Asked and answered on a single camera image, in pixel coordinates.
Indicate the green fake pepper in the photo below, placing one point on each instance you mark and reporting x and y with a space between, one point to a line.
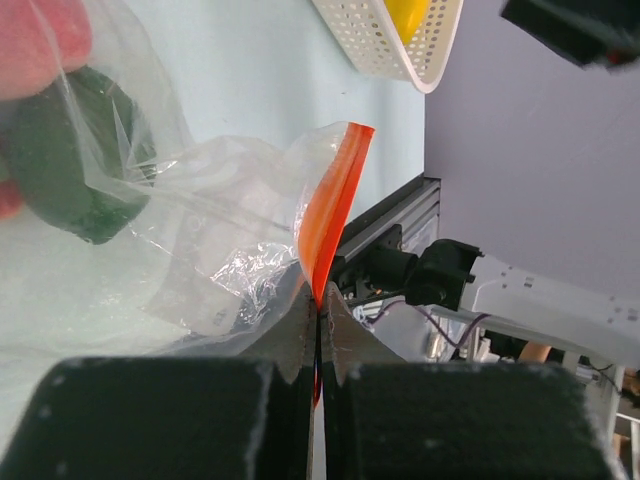
77 151

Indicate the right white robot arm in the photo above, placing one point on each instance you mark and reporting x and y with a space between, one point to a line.
527 213

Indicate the aluminium frame rail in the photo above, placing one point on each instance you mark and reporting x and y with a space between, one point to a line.
412 207

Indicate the yellow fake lemon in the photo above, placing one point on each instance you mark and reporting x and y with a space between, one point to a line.
407 16

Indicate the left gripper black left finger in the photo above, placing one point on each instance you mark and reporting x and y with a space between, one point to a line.
244 415

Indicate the clear zip top bag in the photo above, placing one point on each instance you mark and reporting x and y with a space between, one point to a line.
205 258

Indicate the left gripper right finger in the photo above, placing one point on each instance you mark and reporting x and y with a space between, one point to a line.
387 418

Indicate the white perforated plastic basket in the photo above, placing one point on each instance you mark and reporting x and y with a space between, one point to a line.
367 35

